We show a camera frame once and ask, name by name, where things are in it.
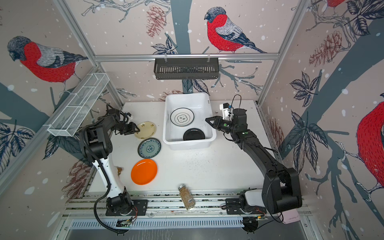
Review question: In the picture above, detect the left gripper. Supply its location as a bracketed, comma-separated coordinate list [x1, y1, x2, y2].
[112, 122, 140, 135]

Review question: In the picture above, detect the black plate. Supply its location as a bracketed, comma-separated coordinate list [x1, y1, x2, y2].
[183, 128, 206, 141]

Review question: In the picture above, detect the beige plate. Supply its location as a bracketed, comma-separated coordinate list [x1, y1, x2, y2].
[134, 121, 157, 140]

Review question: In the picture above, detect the white plate green rim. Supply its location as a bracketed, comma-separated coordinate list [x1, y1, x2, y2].
[170, 108, 195, 127]

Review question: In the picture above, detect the teal patterned plate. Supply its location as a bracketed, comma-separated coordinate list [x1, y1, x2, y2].
[138, 138, 162, 159]

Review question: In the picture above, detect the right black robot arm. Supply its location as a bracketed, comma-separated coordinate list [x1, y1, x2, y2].
[206, 109, 303, 214]

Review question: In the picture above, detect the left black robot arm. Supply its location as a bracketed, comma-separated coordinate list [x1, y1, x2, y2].
[79, 104, 140, 235]

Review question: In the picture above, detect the white plastic bin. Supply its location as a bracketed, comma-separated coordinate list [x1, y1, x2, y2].
[163, 93, 217, 151]

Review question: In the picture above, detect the orange plate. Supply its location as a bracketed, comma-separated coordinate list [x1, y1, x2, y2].
[131, 159, 158, 186]

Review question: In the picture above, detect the glass spice jar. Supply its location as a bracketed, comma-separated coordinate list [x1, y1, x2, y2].
[178, 184, 196, 211]

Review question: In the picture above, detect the small circuit board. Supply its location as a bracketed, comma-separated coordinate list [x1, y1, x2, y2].
[116, 219, 134, 228]

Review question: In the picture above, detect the pink flat case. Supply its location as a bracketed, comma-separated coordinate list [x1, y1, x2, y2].
[281, 209, 301, 225]

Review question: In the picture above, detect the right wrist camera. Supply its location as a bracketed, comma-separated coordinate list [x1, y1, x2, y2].
[220, 103, 232, 120]

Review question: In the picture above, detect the black hanging wall basket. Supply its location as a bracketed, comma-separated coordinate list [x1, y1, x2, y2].
[154, 58, 220, 80]

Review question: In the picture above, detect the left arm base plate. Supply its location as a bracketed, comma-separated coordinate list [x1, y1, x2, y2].
[106, 199, 148, 217]

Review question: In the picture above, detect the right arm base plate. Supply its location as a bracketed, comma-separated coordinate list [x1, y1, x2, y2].
[221, 198, 267, 215]

